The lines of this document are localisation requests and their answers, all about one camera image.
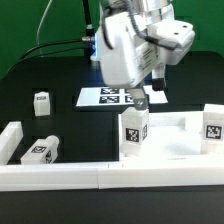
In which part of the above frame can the white left fence bar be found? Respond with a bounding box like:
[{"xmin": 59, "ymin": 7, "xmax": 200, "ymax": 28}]
[{"xmin": 0, "ymin": 121, "xmax": 23, "ymax": 165}]

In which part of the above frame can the black cable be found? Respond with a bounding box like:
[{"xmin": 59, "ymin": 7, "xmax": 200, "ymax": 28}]
[{"xmin": 6, "ymin": 0, "xmax": 96, "ymax": 74}]

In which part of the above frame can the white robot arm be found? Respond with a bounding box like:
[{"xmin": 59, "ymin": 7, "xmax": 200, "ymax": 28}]
[{"xmin": 95, "ymin": 0, "xmax": 168, "ymax": 110}]

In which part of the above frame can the white square table top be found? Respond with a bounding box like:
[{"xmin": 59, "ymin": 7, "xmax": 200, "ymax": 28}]
[{"xmin": 119, "ymin": 111, "xmax": 224, "ymax": 160}]

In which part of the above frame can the white marker sheet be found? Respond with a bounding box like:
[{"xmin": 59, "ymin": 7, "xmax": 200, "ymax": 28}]
[{"xmin": 76, "ymin": 85, "xmax": 167, "ymax": 107}]

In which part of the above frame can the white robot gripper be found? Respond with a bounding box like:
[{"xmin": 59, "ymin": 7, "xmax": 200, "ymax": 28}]
[{"xmin": 98, "ymin": 12, "xmax": 166, "ymax": 110}]

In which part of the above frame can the white front fence bar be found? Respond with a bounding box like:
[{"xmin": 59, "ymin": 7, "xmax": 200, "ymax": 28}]
[{"xmin": 0, "ymin": 156, "xmax": 224, "ymax": 191}]

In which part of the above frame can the grey thin cable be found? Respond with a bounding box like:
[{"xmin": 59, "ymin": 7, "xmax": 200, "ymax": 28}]
[{"xmin": 35, "ymin": 0, "xmax": 54, "ymax": 58}]

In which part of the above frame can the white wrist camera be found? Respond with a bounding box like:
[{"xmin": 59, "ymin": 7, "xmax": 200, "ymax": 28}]
[{"xmin": 148, "ymin": 19, "xmax": 195, "ymax": 65}]

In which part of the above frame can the white fence bar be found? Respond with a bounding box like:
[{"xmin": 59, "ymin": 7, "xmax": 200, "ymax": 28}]
[
  {"xmin": 0, "ymin": 121, "xmax": 23, "ymax": 165},
  {"xmin": 0, "ymin": 156, "xmax": 224, "ymax": 191}
]

